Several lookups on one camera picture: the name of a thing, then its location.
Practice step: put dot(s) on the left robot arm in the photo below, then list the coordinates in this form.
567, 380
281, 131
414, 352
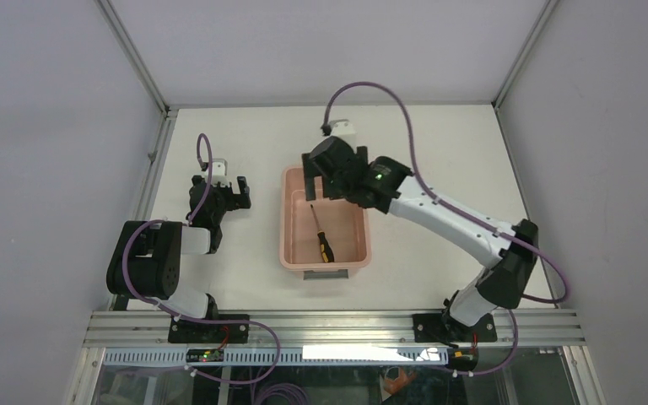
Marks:
147, 259

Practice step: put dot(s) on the white slotted cable duct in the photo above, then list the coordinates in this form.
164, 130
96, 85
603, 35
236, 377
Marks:
307, 355

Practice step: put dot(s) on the yellow black screwdriver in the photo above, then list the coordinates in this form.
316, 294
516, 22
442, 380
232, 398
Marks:
327, 254

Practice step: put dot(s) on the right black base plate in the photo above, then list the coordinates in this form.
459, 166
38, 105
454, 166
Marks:
453, 328

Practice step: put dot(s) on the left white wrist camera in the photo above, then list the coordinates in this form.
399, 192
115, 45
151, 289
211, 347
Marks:
219, 173

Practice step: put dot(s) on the orange object below table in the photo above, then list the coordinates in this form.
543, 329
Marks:
394, 379

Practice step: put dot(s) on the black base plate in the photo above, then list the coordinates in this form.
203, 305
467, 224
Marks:
208, 330
453, 328

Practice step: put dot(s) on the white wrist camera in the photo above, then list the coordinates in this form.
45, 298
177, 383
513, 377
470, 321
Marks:
342, 129
219, 173

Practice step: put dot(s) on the pink plastic bin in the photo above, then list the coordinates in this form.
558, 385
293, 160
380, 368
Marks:
346, 226

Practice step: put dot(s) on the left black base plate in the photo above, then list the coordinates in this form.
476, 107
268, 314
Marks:
208, 330

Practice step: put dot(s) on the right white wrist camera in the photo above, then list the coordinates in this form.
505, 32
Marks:
342, 129

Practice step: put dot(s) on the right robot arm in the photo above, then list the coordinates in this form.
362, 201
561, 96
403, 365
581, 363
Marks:
390, 187

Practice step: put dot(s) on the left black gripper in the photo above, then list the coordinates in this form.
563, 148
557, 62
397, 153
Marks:
235, 201

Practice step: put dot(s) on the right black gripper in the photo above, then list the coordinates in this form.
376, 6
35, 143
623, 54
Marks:
310, 171

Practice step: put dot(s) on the aluminium mounting rail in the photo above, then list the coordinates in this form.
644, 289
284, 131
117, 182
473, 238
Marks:
529, 327

